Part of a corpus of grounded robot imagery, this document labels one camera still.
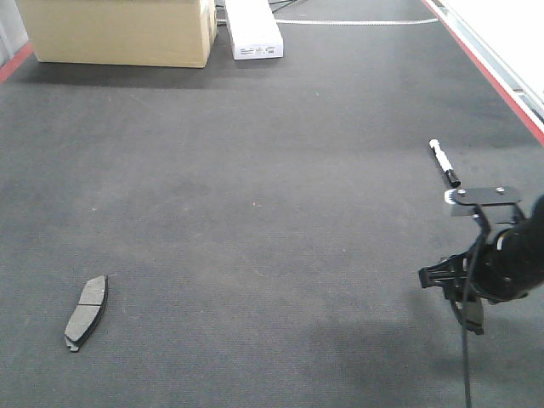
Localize brake pad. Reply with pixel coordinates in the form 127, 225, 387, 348
457, 297, 485, 336
64, 275, 109, 353

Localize white black cylindrical tool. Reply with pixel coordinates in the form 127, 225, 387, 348
428, 139, 461, 188

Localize white long carton box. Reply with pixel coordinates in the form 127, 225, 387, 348
224, 0, 284, 60

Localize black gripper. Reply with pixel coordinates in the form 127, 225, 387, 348
419, 220, 540, 303

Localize brown cardboard box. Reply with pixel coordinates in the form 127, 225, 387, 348
16, 1, 217, 68

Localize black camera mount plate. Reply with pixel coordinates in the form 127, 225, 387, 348
444, 186, 522, 217

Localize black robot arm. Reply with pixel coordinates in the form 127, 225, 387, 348
418, 207, 543, 303

